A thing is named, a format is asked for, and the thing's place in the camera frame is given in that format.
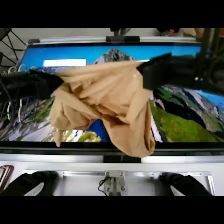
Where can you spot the tan shirt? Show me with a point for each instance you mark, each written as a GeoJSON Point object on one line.
{"type": "Point", "coordinates": [110, 100]}

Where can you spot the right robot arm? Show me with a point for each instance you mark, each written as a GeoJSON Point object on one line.
{"type": "Point", "coordinates": [196, 71]}

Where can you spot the silver frame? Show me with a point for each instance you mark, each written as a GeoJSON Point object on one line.
{"type": "Point", "coordinates": [83, 166]}

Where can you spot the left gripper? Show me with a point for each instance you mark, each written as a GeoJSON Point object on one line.
{"type": "Point", "coordinates": [46, 82]}

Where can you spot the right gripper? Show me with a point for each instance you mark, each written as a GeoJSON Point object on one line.
{"type": "Point", "coordinates": [156, 71]}

